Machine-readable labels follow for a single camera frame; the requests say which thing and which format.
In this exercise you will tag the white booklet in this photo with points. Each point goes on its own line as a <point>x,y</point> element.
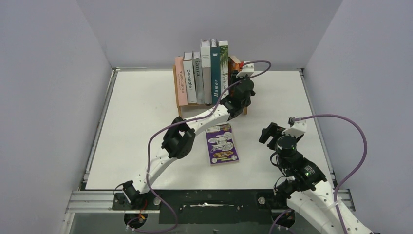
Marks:
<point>224,67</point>

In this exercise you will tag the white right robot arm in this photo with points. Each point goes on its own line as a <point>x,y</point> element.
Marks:
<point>306,189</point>

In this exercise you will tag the orange Treehouse book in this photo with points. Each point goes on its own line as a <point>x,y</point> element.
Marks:
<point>233,69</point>

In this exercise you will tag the wooden book rack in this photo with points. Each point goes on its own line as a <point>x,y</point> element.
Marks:
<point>177,98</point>

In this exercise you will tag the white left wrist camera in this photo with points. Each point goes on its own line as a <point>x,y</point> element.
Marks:
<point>246,68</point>

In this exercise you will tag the brown Decorate Furniture book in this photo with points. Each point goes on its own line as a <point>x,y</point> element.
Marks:
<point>189,77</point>

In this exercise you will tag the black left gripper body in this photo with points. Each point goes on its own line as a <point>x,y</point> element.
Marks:
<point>233,87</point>

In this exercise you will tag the teal book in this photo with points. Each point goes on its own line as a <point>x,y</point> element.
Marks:
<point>215,71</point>

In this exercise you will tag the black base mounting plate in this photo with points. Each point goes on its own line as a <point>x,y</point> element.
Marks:
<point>208,206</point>

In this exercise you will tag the grey magazine-style book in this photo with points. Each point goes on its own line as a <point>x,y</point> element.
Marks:
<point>197,67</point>

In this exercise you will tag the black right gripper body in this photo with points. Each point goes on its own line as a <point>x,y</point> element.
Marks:
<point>269,135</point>

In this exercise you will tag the purple book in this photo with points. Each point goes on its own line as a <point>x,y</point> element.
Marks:
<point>220,144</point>

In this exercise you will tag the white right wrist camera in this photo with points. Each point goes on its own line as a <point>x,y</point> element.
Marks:
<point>298,127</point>

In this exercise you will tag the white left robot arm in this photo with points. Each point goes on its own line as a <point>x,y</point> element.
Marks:
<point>179,138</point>

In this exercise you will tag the pink Warm Chord book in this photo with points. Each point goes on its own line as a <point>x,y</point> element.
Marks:
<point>180,82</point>

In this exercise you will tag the aluminium frame rail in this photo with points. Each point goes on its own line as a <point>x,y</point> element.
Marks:
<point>83,201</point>

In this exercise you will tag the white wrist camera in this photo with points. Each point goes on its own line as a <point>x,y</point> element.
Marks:
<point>246,68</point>
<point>298,127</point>

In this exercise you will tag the large grey white book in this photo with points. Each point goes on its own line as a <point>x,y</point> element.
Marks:
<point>206,69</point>

